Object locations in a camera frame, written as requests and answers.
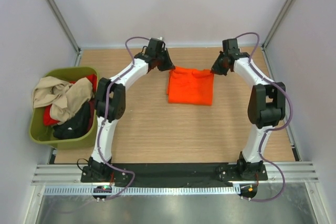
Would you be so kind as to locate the red t shirt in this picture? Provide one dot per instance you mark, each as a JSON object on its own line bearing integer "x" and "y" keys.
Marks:
{"x": 48, "y": 121}

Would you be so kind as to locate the left corner aluminium post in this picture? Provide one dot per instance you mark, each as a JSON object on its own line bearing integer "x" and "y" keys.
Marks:
{"x": 63, "y": 24}

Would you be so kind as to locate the orange t shirt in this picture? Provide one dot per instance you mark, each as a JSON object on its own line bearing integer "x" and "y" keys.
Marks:
{"x": 190, "y": 86}

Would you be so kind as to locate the aluminium frame rail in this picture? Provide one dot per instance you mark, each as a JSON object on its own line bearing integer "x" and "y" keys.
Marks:
{"x": 69, "y": 174}

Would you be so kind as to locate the beige t shirt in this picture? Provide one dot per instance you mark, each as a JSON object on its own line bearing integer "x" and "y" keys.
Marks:
{"x": 64, "y": 98}

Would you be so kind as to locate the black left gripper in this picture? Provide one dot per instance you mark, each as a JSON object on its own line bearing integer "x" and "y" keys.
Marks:
{"x": 163, "y": 57}

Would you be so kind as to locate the corner aluminium post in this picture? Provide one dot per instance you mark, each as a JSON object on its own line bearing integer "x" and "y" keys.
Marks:
{"x": 63, "y": 24}
{"x": 279, "y": 19}

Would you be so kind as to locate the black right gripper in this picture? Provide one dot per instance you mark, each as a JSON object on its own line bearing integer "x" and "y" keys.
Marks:
{"x": 221, "y": 62}

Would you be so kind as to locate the right corner aluminium post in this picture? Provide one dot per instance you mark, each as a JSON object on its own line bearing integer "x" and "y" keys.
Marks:
{"x": 279, "y": 19}

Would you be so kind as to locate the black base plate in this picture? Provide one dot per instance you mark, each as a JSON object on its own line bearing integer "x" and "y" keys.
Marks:
{"x": 173, "y": 173}

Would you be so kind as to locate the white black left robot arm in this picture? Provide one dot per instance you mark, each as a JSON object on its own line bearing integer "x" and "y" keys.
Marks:
{"x": 110, "y": 105}

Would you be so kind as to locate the black t shirt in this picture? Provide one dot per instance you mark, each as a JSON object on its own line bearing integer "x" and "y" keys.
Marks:
{"x": 77, "y": 126}

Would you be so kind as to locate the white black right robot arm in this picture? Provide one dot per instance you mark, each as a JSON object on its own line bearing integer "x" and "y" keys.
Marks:
{"x": 266, "y": 108}

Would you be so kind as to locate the white slotted cable duct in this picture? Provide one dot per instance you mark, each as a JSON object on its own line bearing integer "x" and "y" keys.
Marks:
{"x": 95, "y": 190}

